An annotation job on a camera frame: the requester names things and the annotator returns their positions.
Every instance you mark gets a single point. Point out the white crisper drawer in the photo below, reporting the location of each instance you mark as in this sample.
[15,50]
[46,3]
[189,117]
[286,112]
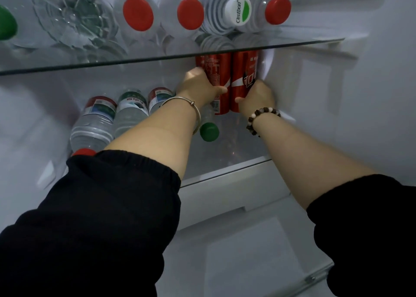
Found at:
[227,196]

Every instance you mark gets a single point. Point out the person's right hand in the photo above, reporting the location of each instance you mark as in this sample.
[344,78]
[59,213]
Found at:
[260,98]

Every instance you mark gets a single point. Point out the silver bangle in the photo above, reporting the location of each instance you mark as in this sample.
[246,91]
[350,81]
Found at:
[195,106]

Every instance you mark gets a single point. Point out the person's black sleeve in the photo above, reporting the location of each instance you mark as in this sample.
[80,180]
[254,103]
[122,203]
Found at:
[370,235]
[91,228]

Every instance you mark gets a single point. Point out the person's black left sleeve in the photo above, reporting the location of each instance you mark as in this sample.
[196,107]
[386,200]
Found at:
[91,228]

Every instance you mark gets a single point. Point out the person's left hand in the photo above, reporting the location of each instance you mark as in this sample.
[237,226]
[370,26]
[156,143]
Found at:
[198,87]

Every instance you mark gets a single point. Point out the person's right forearm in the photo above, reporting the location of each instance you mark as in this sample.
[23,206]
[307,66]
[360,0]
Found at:
[308,163]

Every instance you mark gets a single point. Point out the white refrigerator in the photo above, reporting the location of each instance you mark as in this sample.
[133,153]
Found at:
[373,111]

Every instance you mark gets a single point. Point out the person's black right sleeve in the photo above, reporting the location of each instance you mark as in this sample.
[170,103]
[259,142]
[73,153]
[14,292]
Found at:
[370,235]

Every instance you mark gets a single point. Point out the person's left forearm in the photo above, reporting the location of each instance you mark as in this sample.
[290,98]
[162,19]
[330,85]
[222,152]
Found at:
[162,134]

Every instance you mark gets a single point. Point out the white green cap bottle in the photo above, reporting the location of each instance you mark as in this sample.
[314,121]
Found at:
[237,11]

